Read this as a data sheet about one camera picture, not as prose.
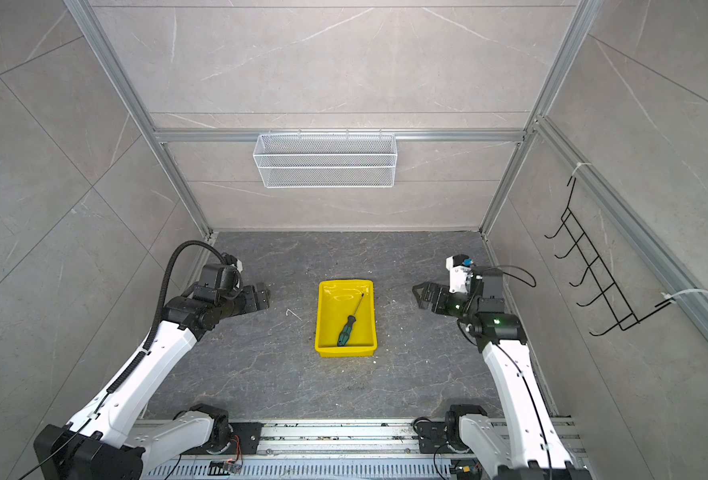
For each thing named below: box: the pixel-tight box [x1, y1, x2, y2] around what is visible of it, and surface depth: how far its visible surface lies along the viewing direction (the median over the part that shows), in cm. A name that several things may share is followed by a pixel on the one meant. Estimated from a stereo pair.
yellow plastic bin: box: [315, 280, 377, 358], surface depth 95 cm
